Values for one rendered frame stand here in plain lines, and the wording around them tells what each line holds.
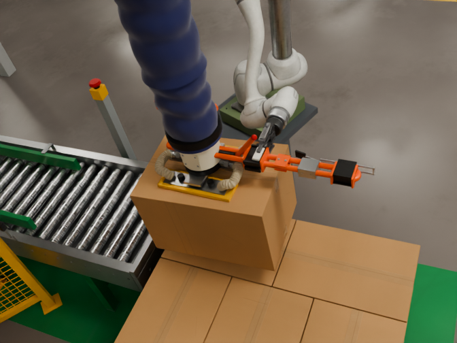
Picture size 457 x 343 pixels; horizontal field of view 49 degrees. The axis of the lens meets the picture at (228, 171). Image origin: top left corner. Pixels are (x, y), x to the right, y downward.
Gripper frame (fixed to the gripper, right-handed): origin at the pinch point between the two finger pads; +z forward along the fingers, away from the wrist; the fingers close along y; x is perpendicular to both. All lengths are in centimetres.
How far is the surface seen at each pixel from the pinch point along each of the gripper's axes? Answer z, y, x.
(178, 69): 8, -47, 19
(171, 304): 41, 66, 38
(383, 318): 20, 66, -54
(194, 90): 5.1, -35.6, 17.3
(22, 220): 24, 56, 138
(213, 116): -0.1, -19.3, 15.8
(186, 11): 0, -63, 15
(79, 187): -11, 66, 128
